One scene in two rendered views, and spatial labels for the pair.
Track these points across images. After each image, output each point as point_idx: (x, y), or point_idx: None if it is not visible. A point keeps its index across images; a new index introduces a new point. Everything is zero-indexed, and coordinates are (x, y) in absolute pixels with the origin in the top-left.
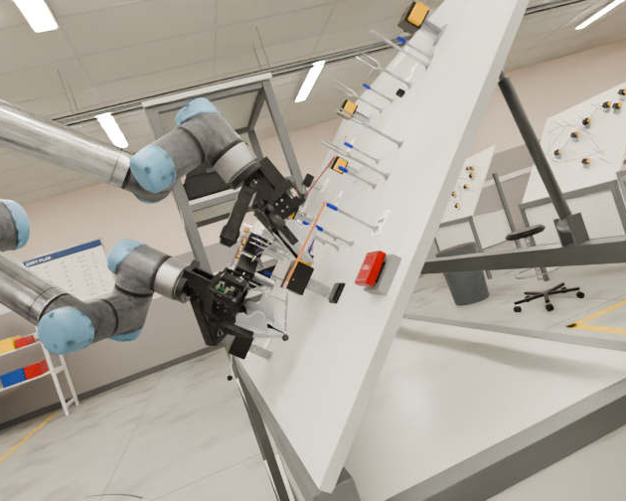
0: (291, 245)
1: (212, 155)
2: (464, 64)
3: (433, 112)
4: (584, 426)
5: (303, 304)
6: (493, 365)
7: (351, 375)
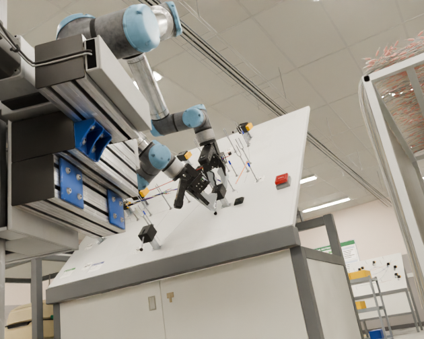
0: (224, 175)
1: (204, 126)
2: (283, 142)
3: (272, 153)
4: (329, 256)
5: (191, 220)
6: None
7: (285, 204)
